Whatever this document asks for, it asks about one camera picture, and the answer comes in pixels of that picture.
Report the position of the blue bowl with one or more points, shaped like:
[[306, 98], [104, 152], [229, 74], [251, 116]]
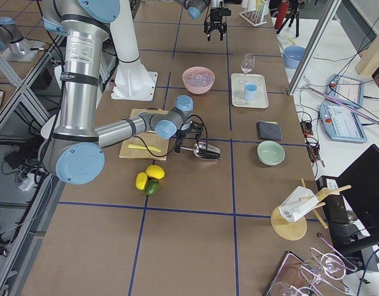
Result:
[[292, 56]]

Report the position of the teach pendant tablet far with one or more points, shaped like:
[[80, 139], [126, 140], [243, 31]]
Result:
[[347, 90]]

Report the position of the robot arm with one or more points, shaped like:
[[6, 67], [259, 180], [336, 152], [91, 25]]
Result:
[[74, 151], [196, 7]]

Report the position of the wooden mug tree stand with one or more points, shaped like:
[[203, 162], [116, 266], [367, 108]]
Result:
[[296, 230]]

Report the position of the yellow lemon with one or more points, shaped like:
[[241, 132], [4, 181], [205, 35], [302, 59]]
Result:
[[141, 180], [155, 172]]

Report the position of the metal ice scoop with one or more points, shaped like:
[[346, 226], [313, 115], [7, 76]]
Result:
[[204, 151]]

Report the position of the teach pendant tablet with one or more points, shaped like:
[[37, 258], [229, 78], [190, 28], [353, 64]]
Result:
[[341, 124], [347, 90]]

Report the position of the pink bowl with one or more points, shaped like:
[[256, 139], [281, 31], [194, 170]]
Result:
[[192, 89]]

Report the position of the light blue plastic cup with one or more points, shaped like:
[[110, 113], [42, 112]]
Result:
[[249, 91]]

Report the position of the grey folded cloth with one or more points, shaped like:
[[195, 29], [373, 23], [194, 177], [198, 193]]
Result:
[[269, 131]]

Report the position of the aluminium frame post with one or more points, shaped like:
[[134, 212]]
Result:
[[327, 15]]

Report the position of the hanging wine glass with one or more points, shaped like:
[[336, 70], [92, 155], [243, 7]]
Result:
[[329, 265]]

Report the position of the yellow plastic knife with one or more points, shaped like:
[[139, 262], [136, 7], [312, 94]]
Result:
[[150, 148]]

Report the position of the clear ice cubes pile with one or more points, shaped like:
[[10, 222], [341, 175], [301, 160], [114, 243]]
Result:
[[199, 80]]

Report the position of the teach pendant tablet near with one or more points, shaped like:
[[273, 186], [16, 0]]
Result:
[[341, 124]]

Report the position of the red bottle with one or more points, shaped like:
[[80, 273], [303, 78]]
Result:
[[281, 13]]

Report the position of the green lime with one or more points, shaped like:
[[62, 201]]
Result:
[[152, 187]]

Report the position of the white bear tray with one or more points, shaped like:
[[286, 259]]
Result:
[[261, 98]]

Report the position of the white wire cup rack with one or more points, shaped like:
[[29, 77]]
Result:
[[254, 11]]

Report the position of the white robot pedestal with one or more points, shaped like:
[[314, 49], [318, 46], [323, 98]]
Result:
[[132, 81]]

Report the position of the dark tray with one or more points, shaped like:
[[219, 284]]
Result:
[[288, 272]]

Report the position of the green ceramic bowl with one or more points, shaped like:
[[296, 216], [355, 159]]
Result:
[[270, 153]]

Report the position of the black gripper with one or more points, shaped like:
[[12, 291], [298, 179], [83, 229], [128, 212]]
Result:
[[214, 18], [180, 137]]

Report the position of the clear wine glass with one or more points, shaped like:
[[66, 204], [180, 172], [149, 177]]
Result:
[[247, 66]]

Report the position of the black tripod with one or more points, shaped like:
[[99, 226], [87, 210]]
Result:
[[294, 15]]

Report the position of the wooden cutting board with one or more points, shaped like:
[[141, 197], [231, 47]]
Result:
[[151, 139]]

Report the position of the black monitor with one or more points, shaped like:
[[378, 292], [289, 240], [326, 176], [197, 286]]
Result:
[[363, 197]]

